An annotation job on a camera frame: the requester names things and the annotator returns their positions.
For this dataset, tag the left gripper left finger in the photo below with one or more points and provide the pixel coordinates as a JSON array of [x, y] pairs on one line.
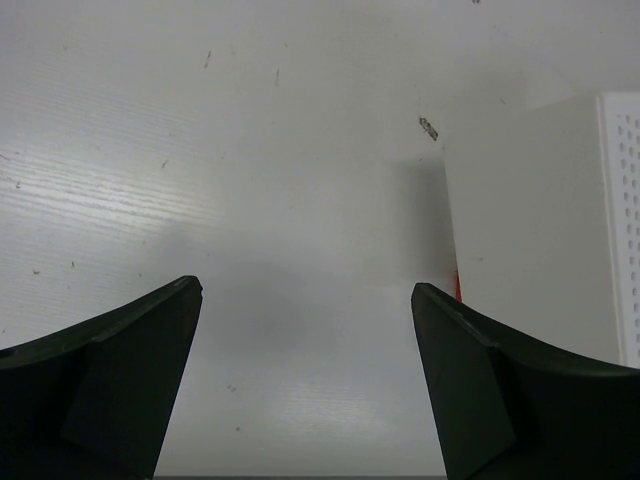
[[94, 400]]

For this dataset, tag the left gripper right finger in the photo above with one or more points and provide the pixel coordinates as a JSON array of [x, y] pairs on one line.
[[509, 406]]

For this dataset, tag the white perforated plastic bin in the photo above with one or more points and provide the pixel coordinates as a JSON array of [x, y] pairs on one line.
[[545, 215]]

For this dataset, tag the red wood block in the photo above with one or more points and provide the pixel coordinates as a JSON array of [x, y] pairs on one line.
[[458, 293]]

